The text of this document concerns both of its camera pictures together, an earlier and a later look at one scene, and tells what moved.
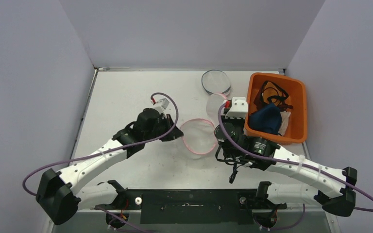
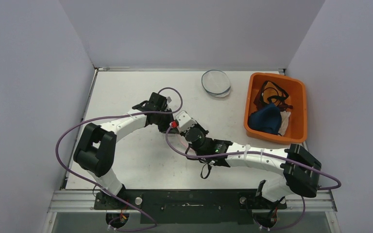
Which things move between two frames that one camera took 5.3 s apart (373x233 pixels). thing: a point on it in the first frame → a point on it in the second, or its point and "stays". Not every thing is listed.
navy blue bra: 267,119 stays
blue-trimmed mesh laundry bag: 215,81 stays
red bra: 259,103 stays
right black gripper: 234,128 → 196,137
